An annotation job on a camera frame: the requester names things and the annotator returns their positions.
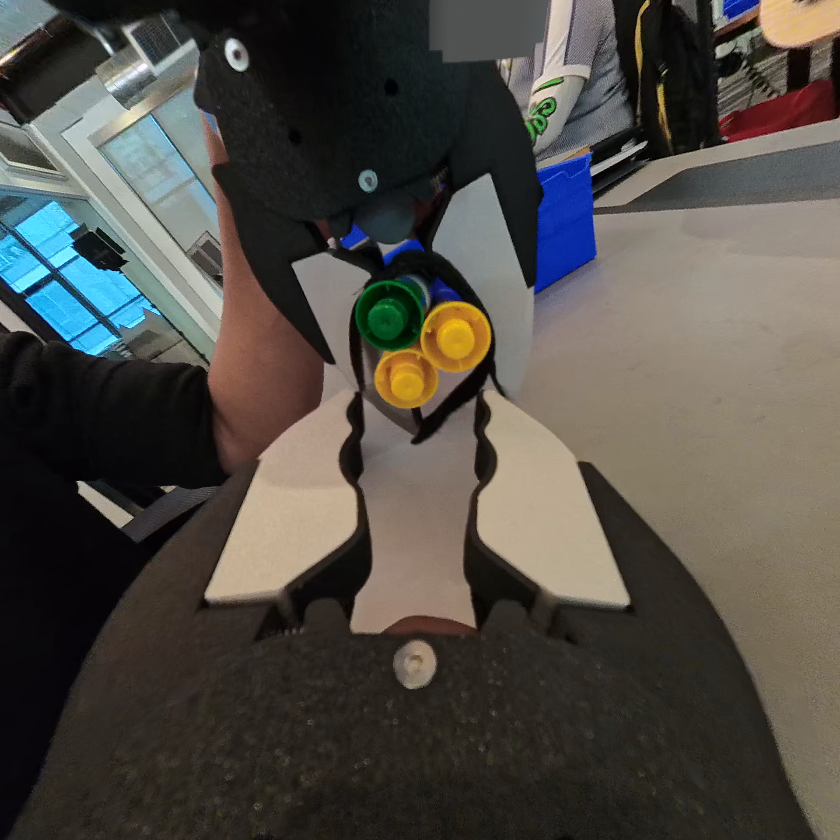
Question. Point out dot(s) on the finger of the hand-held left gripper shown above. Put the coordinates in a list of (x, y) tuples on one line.
[(325, 295), (492, 249)]

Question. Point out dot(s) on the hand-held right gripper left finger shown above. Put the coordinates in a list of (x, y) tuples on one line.
[(289, 518)]

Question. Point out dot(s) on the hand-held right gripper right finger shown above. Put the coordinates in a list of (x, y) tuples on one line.
[(544, 525)]

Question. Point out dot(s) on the green white dry-erase marker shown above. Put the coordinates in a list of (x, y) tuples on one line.
[(388, 318)]

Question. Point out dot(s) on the person's left forearm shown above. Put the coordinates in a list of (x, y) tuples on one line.
[(262, 367)]

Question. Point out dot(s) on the black desk pad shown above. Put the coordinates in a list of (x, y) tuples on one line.
[(722, 184)]

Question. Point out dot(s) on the blue plastic bin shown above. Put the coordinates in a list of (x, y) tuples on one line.
[(564, 216)]

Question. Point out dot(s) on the white vent grille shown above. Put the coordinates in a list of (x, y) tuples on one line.
[(157, 39)]

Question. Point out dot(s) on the person's black shirt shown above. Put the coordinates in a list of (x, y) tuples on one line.
[(79, 459)]

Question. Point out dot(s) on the grey screen on stand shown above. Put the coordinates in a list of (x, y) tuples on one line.
[(98, 246)]

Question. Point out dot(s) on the black yellow backpack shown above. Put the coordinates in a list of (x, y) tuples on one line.
[(663, 65)]

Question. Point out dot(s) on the red bag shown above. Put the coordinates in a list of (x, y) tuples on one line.
[(781, 111)]

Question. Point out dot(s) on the wooden board with printed sheet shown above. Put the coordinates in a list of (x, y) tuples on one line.
[(800, 23)]

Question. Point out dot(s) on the silver ventilation duct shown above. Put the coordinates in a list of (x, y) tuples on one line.
[(131, 79)]

